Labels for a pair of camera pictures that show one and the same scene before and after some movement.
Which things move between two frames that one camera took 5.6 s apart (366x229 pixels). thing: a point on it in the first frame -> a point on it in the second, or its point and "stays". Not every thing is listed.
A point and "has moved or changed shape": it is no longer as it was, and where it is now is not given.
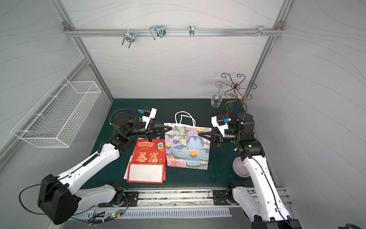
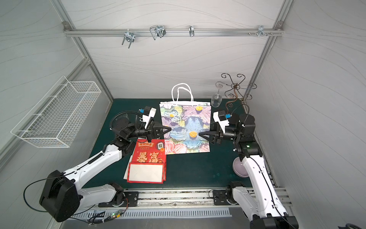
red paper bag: x=147 y=172 stays
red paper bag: x=150 y=151 stays
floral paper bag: x=185 y=148 has moved or changed shape
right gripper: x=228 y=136 stays
